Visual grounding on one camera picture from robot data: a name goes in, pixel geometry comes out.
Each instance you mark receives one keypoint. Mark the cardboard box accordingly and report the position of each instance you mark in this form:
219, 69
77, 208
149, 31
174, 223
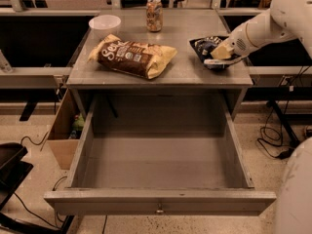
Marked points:
62, 144

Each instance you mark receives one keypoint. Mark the grey open top drawer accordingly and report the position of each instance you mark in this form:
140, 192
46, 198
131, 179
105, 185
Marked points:
137, 151

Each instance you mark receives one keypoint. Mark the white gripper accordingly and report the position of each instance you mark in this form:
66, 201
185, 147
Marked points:
236, 45

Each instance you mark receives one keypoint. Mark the black chair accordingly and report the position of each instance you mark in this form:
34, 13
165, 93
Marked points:
13, 171

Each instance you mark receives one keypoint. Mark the orange soda can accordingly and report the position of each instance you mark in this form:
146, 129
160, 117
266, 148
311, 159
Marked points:
154, 15

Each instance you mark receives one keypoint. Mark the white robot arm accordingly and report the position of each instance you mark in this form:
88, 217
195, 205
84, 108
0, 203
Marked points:
283, 21

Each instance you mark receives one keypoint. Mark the metal drawer knob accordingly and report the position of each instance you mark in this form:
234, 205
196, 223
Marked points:
159, 210

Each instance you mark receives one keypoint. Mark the blue chip bag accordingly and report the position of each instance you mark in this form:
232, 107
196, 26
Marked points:
203, 48

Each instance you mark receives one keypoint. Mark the grey cabinet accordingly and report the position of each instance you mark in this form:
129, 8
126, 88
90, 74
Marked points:
185, 69

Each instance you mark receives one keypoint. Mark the green toy in box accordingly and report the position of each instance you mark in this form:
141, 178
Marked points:
78, 123

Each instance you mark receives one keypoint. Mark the white bowl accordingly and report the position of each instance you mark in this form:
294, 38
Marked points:
104, 25

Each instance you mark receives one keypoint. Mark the brown yellow chip bag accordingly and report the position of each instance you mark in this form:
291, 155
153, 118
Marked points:
135, 58

